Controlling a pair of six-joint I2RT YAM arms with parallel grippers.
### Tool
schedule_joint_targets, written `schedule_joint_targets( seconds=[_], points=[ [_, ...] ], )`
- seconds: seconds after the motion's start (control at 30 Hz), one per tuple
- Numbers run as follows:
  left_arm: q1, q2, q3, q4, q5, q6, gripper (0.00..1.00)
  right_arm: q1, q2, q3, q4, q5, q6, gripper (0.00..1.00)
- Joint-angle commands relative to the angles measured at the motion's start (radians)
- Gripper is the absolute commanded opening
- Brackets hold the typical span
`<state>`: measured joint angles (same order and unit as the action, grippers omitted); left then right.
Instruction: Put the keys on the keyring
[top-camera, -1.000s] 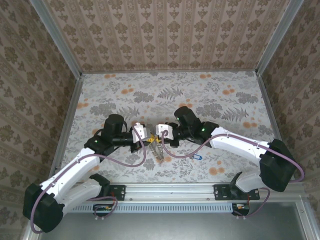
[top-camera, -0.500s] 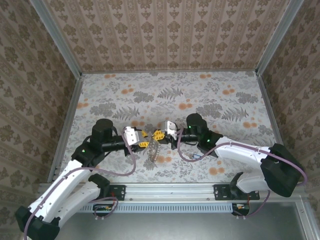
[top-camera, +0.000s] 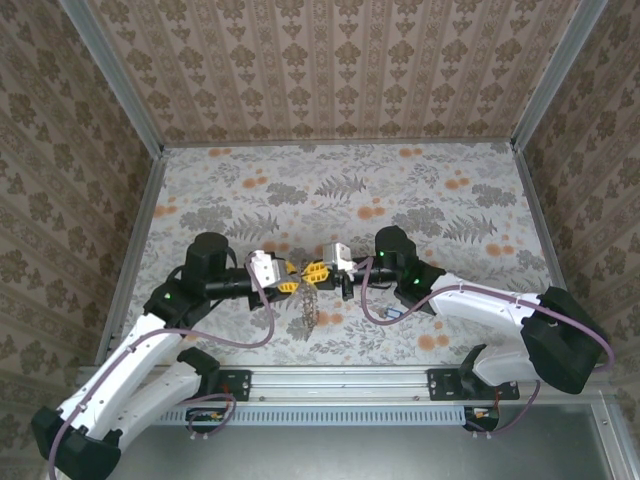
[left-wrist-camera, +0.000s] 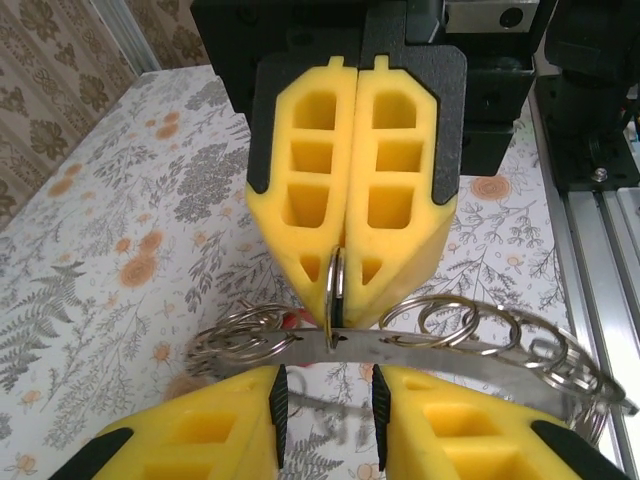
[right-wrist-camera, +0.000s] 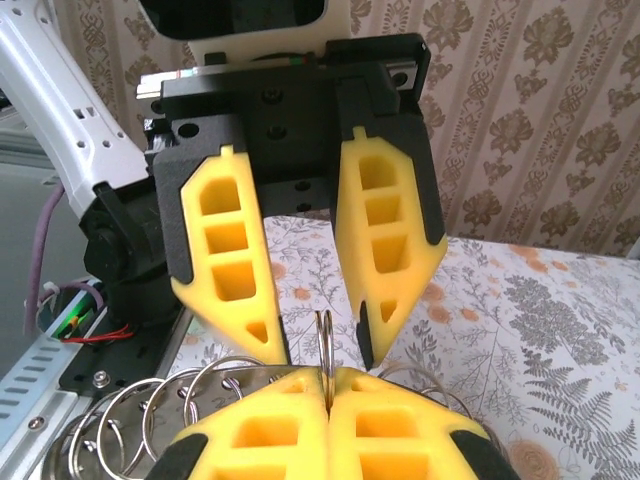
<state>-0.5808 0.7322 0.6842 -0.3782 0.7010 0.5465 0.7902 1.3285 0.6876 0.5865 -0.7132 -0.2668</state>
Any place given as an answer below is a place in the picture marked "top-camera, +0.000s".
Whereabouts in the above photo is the floral patterned table cover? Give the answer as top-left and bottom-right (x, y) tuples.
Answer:
(107, 142), (584, 369)

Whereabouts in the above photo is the grey metal sheet panel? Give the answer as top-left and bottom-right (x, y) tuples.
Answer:
(44, 403), (640, 480)

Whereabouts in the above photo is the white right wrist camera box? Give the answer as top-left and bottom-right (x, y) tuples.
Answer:
(322, 243), (357, 274)

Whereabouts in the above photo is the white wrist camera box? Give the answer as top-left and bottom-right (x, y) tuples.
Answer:
(246, 249), (287, 287)
(322, 243), (357, 274)

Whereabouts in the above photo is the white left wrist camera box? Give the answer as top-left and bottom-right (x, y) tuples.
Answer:
(246, 249), (287, 287)

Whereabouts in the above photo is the aluminium table side rail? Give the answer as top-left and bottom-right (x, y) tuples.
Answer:
(510, 147), (592, 365)
(93, 147), (169, 366)

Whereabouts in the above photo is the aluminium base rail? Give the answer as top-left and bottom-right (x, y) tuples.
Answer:
(74, 363), (617, 405)

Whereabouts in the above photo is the thin aluminium wall rail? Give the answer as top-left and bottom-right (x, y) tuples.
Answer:
(162, 137), (516, 149)

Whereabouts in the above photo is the grey slotted cable duct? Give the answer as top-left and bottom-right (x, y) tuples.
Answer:
(154, 403), (469, 427)

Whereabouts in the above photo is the aluminium frame post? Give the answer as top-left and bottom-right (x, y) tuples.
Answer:
(509, 0), (609, 152)
(62, 0), (166, 156)

